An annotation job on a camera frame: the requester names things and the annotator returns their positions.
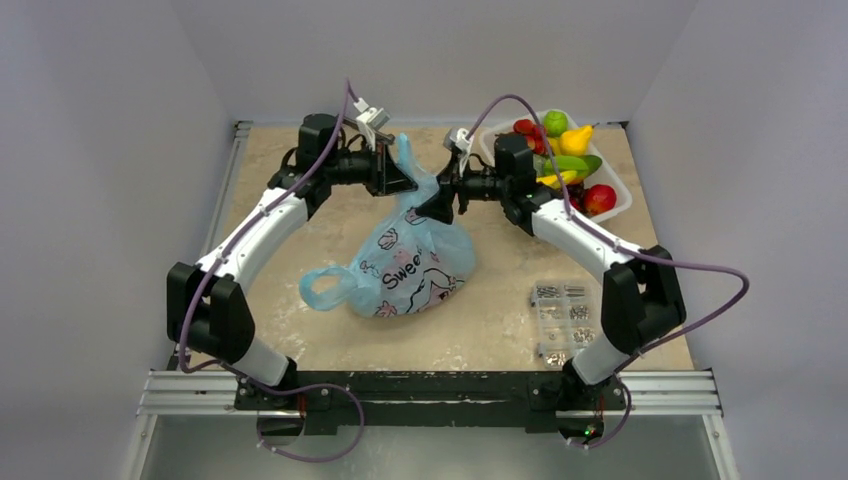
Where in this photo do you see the yellow fake banana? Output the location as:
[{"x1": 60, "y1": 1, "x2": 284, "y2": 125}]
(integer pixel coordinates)
[{"x1": 536, "y1": 170, "x2": 579, "y2": 189}]

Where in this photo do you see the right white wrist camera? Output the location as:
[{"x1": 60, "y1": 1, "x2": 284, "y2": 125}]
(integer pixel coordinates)
[{"x1": 443, "y1": 127, "x2": 475, "y2": 178}]

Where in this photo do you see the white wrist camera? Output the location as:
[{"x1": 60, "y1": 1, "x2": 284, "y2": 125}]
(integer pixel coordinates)
[
  {"x1": 353, "y1": 98, "x2": 391, "y2": 150},
  {"x1": 443, "y1": 127, "x2": 475, "y2": 178}
]

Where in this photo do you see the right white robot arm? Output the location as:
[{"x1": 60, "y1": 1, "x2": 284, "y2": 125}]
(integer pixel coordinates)
[{"x1": 416, "y1": 129, "x2": 686, "y2": 407}]

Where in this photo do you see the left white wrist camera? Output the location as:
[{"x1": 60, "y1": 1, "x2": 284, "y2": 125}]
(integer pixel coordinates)
[{"x1": 353, "y1": 98, "x2": 391, "y2": 150}]

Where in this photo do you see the clear screw organizer box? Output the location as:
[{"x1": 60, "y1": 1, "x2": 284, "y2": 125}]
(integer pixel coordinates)
[{"x1": 530, "y1": 280, "x2": 601, "y2": 370}]

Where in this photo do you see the dark purple grape bunch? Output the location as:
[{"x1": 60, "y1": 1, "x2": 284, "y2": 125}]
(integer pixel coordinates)
[{"x1": 566, "y1": 183, "x2": 586, "y2": 211}]

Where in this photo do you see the white plastic fruit tray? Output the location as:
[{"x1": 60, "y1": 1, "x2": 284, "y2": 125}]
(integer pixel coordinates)
[{"x1": 479, "y1": 109, "x2": 633, "y2": 223}]

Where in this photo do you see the red fake grape bunch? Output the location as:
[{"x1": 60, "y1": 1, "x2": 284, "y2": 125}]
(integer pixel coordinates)
[{"x1": 512, "y1": 119, "x2": 548, "y2": 156}]

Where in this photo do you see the green fake mango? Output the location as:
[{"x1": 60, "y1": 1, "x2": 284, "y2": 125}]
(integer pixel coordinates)
[{"x1": 542, "y1": 154, "x2": 603, "y2": 182}]

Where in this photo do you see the light blue plastic bag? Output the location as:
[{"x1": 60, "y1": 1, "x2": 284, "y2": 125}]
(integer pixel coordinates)
[{"x1": 299, "y1": 133, "x2": 476, "y2": 318}]

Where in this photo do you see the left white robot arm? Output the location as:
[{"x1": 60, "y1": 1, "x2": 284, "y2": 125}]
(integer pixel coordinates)
[{"x1": 166, "y1": 114, "x2": 417, "y2": 409}]

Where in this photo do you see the yellow fake pear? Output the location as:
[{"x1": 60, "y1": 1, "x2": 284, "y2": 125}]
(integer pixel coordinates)
[{"x1": 558, "y1": 125, "x2": 594, "y2": 156}]

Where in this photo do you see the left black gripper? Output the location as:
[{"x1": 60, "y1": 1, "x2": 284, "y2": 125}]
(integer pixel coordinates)
[{"x1": 325, "y1": 138, "x2": 418, "y2": 197}]

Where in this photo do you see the green fake lime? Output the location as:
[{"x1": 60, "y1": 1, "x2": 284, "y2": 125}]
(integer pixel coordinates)
[{"x1": 543, "y1": 109, "x2": 569, "y2": 138}]

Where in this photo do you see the aluminium frame rail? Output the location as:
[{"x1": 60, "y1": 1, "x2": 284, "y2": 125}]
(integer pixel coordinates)
[{"x1": 124, "y1": 370, "x2": 739, "y2": 479}]

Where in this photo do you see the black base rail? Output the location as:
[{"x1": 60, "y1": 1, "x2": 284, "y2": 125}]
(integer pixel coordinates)
[{"x1": 234, "y1": 371, "x2": 627, "y2": 439}]

